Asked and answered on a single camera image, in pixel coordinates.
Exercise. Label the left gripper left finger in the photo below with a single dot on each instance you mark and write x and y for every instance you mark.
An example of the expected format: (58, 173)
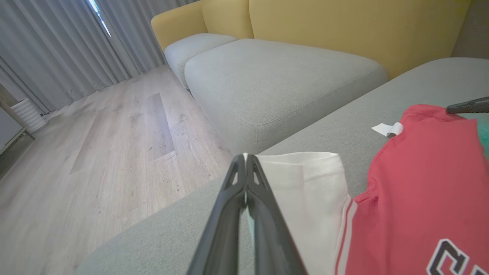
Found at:
(219, 244)

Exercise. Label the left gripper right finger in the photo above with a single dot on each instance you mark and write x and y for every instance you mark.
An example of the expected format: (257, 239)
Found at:
(271, 244)

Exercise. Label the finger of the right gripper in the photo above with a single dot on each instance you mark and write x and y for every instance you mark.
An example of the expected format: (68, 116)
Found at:
(470, 105)

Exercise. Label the red jersey with white sleeves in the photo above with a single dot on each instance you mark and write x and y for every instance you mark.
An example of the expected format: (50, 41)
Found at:
(420, 191)

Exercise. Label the large grey sofa seat cushion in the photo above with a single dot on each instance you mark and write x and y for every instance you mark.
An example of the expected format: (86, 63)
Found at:
(344, 130)

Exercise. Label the wide yellow sofa backrest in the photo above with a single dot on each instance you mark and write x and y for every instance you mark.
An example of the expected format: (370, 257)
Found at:
(355, 26)

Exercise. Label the medium grey sofa seat cushion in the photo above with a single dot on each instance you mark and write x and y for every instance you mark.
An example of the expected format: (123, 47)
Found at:
(275, 84)

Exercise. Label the small grey sofa seat cushion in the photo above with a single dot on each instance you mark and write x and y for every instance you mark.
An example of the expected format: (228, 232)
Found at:
(191, 49)

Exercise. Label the yellow sofa armrest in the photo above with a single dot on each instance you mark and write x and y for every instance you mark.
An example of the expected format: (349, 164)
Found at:
(177, 25)

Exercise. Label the grey curtain panel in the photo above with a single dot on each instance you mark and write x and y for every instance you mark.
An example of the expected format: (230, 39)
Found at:
(141, 34)
(46, 49)

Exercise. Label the narrow yellow sofa backrest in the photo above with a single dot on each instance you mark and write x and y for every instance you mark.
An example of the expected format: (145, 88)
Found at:
(227, 17)

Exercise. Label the white ribbed cylinder appliance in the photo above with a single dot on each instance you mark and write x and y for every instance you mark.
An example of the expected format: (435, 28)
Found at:
(29, 114)

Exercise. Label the white side table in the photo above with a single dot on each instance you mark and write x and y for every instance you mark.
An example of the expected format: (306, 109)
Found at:
(9, 128)

